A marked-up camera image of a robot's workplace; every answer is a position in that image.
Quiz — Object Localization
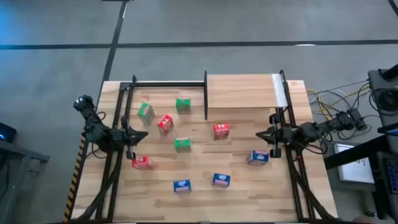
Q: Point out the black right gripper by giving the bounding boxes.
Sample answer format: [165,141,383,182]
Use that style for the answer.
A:
[256,113,295,158]

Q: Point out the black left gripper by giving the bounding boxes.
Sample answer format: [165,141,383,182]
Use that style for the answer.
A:
[113,115,149,160]

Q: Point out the blue Frosted Flakes cereal box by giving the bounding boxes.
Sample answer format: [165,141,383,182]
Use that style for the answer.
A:
[212,173,231,189]
[173,179,192,194]
[248,150,270,166]

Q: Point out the green Apple Jacks cereal box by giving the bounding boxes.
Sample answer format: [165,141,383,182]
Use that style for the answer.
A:
[174,137,192,153]
[175,97,192,114]
[137,102,155,126]

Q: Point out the red Froot Loops cereal box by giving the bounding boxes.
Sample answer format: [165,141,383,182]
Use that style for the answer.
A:
[156,114,175,136]
[213,123,231,140]
[131,156,155,170]

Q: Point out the wooden shelf with black brackets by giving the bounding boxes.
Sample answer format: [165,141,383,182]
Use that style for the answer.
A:
[203,70,290,121]

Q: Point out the white plastic strip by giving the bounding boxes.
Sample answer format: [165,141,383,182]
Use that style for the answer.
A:
[271,73,289,108]

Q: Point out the black desk beam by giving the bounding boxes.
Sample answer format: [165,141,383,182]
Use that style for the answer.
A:
[323,123,398,170]

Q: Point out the black power adapter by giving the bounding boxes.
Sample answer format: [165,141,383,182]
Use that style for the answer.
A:
[349,108,368,131]

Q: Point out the white board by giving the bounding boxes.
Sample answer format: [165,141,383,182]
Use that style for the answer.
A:
[333,142,376,184]

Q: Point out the dark grey side desk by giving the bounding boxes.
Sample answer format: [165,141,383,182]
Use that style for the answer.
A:
[0,139,50,224]

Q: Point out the black keyboard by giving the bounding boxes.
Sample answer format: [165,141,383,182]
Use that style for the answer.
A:
[384,158,398,194]

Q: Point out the black device with blue light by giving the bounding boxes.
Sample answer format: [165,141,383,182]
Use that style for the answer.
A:
[0,122,18,143]

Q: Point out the black aluminium table frame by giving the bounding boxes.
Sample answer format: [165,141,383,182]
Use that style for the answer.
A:
[73,70,341,223]

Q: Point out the yellow floor cable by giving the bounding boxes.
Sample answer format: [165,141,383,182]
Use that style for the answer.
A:
[306,83,373,121]

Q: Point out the black floor cable tangle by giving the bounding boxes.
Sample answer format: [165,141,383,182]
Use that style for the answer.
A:
[337,114,382,141]

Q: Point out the coiled black cable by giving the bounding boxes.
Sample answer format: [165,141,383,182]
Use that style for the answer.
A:
[368,88,398,113]

